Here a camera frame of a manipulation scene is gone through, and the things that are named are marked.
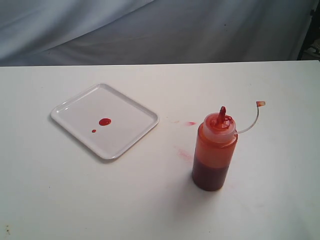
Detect red sauce squeeze bottle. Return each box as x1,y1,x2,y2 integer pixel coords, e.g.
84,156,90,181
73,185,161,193
191,106,260,192

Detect white rectangular plate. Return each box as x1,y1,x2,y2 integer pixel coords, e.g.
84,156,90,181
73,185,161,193
50,83,160,160

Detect red sauce drops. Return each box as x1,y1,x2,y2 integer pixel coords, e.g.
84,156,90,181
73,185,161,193
98,118,112,126

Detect white backdrop cloth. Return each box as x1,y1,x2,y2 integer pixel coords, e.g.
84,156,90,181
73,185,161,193
0,0,316,66

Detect background clutter pile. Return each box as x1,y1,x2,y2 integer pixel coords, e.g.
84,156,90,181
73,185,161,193
304,38,320,59

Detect black light stand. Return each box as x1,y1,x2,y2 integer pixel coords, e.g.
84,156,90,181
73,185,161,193
297,0,320,60

